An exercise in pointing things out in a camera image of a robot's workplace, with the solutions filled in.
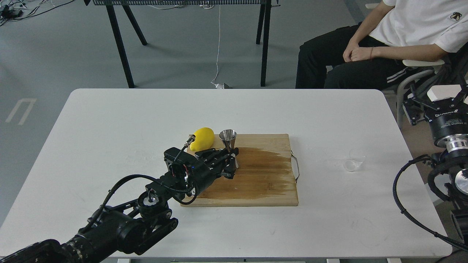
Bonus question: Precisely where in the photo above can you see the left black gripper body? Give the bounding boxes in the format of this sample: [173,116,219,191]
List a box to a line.
[163,148,223,194]

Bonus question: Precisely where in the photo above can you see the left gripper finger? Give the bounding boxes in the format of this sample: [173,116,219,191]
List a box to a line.
[219,153,236,179]
[195,148,239,161]

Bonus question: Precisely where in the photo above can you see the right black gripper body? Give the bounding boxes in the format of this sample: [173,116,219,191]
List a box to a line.
[425,109,468,150]

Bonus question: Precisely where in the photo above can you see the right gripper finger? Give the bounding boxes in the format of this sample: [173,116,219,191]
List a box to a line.
[402,85,445,126]
[445,85,468,110]

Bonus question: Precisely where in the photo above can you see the steel jigger measuring cup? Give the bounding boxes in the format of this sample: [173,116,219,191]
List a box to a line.
[219,129,239,168]

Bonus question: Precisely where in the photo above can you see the small clear glass cup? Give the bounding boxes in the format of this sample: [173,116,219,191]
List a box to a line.
[343,148,367,172]

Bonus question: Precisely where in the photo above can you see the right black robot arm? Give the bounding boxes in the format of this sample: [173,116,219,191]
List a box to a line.
[392,84,468,251]

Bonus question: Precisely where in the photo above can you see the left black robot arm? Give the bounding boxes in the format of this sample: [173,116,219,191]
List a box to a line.
[1,148,239,263]

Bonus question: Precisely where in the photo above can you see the yellow lemon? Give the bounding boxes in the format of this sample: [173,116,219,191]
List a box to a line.
[189,127,215,152]

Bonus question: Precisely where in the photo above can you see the white side table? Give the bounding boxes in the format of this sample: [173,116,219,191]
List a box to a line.
[427,84,461,102]

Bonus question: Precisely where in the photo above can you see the wooden cutting board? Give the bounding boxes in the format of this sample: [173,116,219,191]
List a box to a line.
[191,134,299,207]

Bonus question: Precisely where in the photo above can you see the seated person white shirt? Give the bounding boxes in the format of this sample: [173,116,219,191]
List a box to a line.
[295,0,468,90]

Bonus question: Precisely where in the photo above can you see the white hanging cable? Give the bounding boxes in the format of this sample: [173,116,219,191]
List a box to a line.
[211,4,233,89]

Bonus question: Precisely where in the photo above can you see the black metal frame table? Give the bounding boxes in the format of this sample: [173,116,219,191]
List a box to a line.
[84,0,281,89]

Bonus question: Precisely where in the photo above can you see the black cables on floor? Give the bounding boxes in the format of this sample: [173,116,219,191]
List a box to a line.
[0,0,75,26]

